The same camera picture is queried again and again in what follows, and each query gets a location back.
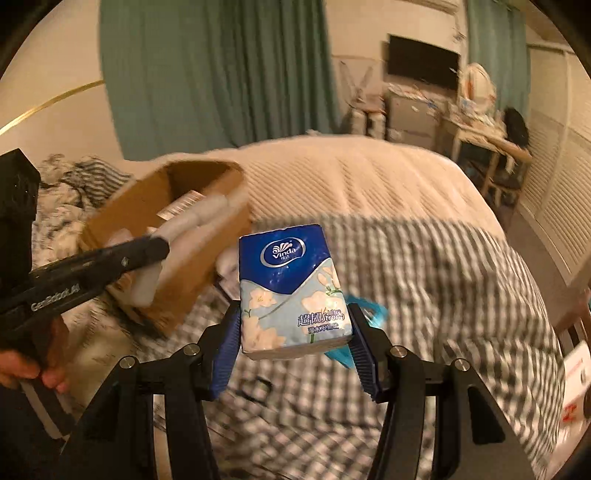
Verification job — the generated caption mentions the blue plastic bag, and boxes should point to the blue plastic bag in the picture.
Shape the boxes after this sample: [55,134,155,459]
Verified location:
[323,295,389,367]

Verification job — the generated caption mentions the white dressing table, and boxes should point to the white dressing table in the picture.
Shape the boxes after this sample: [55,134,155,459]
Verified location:
[436,108,532,204]

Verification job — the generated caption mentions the floral duvet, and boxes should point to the floral duvet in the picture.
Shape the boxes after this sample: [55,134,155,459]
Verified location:
[32,154,134,287]

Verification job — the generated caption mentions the broom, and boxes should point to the broom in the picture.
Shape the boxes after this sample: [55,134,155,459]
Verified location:
[337,58,379,112]

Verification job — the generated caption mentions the brown cardboard box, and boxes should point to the brown cardboard box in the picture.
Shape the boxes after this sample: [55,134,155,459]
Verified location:
[81,159,254,337]

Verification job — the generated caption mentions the black backpack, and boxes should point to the black backpack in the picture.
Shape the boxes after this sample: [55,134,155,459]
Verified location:
[503,107,529,148]

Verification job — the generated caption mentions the black wall television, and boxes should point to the black wall television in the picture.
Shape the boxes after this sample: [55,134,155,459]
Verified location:
[387,34,461,90]

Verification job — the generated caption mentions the white containers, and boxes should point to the white containers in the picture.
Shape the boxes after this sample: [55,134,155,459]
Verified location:
[344,108,386,137]

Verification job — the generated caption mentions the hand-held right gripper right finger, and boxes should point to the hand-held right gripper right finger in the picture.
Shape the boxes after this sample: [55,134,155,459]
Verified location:
[346,302,522,480]

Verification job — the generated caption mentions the wooden chair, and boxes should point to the wooden chair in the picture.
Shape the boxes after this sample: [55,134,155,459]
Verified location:
[475,138,534,208]

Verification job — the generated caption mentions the blue floral tissue pack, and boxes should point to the blue floral tissue pack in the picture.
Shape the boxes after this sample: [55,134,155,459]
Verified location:
[238,224,355,361]

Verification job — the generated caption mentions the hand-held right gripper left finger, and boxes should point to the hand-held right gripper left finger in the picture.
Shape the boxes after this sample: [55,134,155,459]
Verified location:
[69,304,244,480]

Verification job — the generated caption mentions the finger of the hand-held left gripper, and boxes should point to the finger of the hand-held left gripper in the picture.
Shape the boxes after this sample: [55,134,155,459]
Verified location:
[104,237,171,278]

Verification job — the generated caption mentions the light green curtain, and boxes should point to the light green curtain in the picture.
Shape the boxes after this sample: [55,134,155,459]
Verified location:
[466,0,532,116]

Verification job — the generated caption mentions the grey mini fridge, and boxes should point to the grey mini fridge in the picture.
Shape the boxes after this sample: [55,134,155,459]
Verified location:
[385,88,444,148]

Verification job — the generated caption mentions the white louvred wardrobe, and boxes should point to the white louvred wardrobe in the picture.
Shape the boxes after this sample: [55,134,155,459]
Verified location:
[515,44,591,287]

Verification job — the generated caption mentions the checked pillow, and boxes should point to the checked pillow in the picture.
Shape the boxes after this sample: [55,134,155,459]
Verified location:
[74,154,134,195]

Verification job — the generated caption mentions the white oval mirror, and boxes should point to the white oval mirror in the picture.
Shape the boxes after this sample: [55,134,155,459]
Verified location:
[462,62,497,109]

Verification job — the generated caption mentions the white blanket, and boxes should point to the white blanket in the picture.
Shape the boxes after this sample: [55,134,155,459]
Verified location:
[148,131,506,241]

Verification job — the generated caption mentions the wooden stool with green seat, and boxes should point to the wooden stool with green seat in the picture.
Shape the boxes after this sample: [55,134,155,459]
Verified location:
[553,286,591,352]

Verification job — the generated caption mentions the white plastic bag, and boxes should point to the white plastic bag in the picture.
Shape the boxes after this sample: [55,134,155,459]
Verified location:
[558,342,591,462]

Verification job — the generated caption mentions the person's left hand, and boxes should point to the person's left hand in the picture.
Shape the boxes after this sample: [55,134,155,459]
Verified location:
[0,316,71,394]

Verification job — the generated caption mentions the checked blanket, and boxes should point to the checked blanket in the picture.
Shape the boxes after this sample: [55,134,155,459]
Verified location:
[60,215,568,480]

